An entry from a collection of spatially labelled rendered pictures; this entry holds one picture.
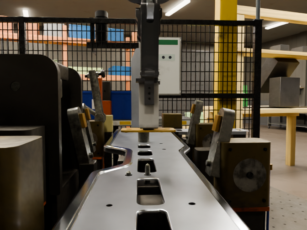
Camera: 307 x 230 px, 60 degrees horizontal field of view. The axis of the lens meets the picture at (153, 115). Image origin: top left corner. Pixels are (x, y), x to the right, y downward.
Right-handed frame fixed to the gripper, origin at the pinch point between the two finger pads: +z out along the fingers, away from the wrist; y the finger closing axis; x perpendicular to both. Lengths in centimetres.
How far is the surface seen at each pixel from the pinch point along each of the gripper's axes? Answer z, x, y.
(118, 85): -60, -80, -1014
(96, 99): -1.1, -15.0, -44.8
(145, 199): 12.3, -0.7, 7.3
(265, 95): -21, 562, -1115
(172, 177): 11.1, 3.6, 1.6
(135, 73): -12, -3, -73
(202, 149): 12.0, 14.8, -25.6
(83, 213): 11.1, -7.3, 14.1
